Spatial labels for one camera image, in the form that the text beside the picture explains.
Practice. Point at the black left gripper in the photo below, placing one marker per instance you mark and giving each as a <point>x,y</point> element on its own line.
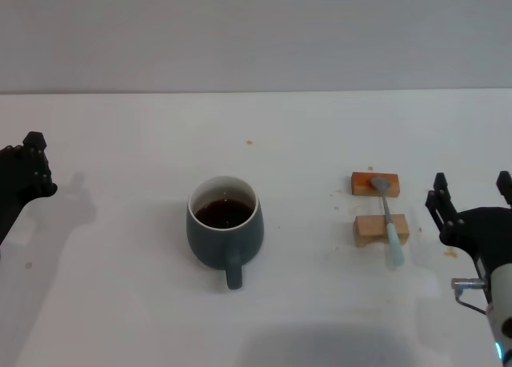
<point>10,199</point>

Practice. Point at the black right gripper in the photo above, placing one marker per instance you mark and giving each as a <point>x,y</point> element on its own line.
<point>488,235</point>

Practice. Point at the dark grey ceramic coffee cup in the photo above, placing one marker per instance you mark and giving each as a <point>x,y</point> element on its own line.
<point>208,243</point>

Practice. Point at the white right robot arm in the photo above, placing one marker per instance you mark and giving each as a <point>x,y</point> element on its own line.
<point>502,299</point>

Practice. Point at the light wooden block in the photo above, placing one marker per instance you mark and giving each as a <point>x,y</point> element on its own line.
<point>370,229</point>

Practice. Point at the reddish brown wooden block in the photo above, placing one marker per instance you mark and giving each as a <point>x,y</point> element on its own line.
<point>360,185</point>

